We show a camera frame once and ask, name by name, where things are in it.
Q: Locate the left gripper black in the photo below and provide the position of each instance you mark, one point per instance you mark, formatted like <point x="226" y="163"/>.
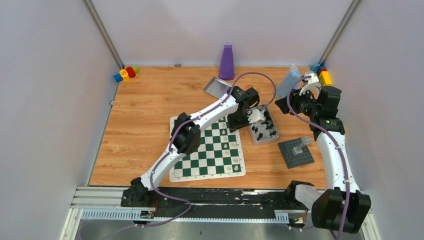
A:
<point x="237" y="120"/>

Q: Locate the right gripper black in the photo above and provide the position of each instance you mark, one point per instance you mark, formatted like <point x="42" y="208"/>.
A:
<point x="295" y="97"/>

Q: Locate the metal tin box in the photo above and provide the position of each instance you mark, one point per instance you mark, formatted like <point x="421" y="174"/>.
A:
<point x="266" y="132"/>

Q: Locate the metal tin lid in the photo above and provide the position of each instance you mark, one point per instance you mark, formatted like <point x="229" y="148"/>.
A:
<point x="217" y="87"/>

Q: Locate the grey lego baseplate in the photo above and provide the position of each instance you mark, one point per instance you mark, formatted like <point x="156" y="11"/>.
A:
<point x="291" y="160"/>

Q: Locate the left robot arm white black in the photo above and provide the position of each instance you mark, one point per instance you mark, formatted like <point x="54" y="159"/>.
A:
<point x="186" y="137"/>

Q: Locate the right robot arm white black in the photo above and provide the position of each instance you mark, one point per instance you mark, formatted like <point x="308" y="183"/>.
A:
<point x="342" y="206"/>

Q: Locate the green white chess mat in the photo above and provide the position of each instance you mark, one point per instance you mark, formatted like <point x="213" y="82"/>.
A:
<point x="210" y="160"/>

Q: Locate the colourful block stack right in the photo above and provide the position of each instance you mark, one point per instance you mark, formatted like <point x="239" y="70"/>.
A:
<point x="322" y="73"/>

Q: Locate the colourful block stack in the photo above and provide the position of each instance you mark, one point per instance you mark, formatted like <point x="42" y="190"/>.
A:
<point x="322" y="73"/>
<point x="126" y="74"/>

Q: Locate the purple cone bottle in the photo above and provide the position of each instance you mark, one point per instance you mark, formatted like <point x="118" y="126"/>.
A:
<point x="227" y="67"/>

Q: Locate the colourful block stack left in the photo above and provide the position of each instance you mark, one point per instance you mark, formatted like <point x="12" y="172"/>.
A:
<point x="126" y="74"/>

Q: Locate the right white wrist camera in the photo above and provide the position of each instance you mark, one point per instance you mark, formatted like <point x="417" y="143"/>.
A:
<point x="311" y="81"/>

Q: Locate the grey lego post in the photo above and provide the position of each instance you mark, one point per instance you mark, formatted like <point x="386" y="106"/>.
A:
<point x="304" y="142"/>

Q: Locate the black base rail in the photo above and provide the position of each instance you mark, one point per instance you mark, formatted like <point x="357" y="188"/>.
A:
<point x="216" y="203"/>

